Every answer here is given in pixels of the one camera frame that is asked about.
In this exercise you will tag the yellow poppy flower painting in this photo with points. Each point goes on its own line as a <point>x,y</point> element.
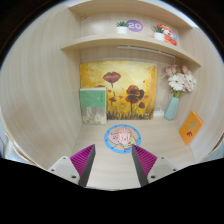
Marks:
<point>120,68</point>

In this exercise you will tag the pink computer mouse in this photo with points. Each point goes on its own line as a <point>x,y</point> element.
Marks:
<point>124,137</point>

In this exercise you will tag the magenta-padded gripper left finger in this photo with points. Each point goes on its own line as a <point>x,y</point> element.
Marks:
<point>80,160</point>

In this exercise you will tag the small potted green plant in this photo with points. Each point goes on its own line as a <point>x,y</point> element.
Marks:
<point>158,35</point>
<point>122,29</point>

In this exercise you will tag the round purple sign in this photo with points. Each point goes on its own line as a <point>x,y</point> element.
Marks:
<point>135,26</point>

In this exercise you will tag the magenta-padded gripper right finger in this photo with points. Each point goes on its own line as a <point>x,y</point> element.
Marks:
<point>146,160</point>

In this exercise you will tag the green and beige book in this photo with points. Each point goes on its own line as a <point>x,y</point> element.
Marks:
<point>91,100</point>

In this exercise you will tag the pink and white flower bouquet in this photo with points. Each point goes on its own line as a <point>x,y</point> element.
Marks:
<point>180,81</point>

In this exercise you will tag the wooden wall shelf board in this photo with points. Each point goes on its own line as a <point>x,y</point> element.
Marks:
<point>110,40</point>

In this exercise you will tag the orange card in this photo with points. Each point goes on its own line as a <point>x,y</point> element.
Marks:
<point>190,128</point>

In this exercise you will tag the red and white cartoon toy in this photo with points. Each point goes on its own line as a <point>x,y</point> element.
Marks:
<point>170,36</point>

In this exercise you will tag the round blue-rimmed cartoon mouse pad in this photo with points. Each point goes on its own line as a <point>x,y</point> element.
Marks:
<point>111,140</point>

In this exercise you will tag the white light bar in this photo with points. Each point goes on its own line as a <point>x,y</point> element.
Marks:
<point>146,50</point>

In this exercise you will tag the teal faceted vase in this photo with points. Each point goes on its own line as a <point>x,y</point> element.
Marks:
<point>171,110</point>

